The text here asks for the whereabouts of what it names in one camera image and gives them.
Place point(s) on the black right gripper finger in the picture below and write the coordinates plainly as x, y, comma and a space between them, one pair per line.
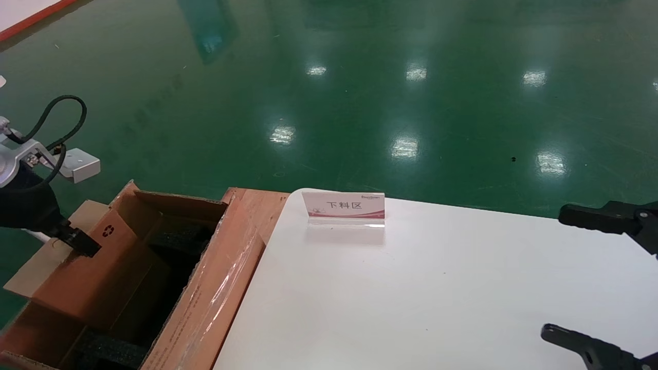
591, 218
591, 349

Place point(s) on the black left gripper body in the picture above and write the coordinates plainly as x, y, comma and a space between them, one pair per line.
25, 205

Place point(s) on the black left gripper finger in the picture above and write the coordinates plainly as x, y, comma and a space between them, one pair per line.
82, 242

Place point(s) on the small cardboard box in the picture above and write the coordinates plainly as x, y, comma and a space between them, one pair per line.
103, 277

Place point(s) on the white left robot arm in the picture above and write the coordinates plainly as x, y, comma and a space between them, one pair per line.
6, 169

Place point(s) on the large cardboard box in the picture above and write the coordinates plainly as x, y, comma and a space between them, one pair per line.
216, 288

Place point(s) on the black foam padding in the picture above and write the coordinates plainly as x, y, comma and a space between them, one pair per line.
113, 352
180, 239

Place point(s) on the acrylic table sign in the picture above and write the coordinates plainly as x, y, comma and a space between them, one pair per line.
344, 205

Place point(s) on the silver camera bracket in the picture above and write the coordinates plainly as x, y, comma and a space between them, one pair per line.
28, 150

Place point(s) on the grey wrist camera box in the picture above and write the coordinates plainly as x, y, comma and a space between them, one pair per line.
81, 165

